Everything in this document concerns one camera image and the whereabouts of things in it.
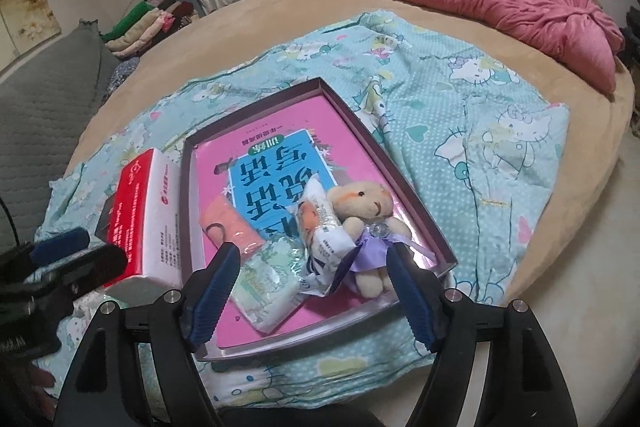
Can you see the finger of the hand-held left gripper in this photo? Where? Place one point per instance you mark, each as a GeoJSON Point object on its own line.
{"type": "Point", "coordinates": [60, 243]}
{"type": "Point", "coordinates": [97, 267]}

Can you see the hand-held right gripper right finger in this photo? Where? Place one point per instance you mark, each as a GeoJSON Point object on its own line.
{"type": "Point", "coordinates": [410, 302]}

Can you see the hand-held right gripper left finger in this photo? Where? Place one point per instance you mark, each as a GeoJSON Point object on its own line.
{"type": "Point", "coordinates": [212, 299]}

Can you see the pale blue tissue packet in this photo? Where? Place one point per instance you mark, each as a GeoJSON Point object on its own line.
{"type": "Point", "coordinates": [270, 287]}

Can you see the pink towel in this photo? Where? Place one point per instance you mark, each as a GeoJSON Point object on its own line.
{"type": "Point", "coordinates": [232, 227]}

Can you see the teddy bear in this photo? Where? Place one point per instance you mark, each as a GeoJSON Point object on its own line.
{"type": "Point", "coordinates": [367, 212]}

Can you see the white snack packet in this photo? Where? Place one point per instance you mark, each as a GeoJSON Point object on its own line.
{"type": "Point", "coordinates": [320, 227]}

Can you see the dark purple cardboard box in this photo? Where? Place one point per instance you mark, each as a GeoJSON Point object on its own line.
{"type": "Point", "coordinates": [410, 177]}

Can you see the small black box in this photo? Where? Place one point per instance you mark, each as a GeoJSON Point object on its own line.
{"type": "Point", "coordinates": [106, 219]}

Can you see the red tissue pack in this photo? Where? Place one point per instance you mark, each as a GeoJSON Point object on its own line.
{"type": "Point", "coordinates": [145, 212]}

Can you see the grey quilted sofa cover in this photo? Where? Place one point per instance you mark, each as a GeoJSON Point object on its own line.
{"type": "Point", "coordinates": [45, 107]}

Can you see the pink book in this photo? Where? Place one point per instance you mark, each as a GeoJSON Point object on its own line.
{"type": "Point", "coordinates": [280, 157]}

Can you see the light blue printed blanket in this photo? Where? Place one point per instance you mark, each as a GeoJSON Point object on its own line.
{"type": "Point", "coordinates": [465, 127]}

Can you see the stack of folded clothes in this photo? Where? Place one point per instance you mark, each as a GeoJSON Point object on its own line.
{"type": "Point", "coordinates": [145, 22]}

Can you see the wall painting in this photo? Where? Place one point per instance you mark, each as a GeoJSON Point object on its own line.
{"type": "Point", "coordinates": [27, 27]}

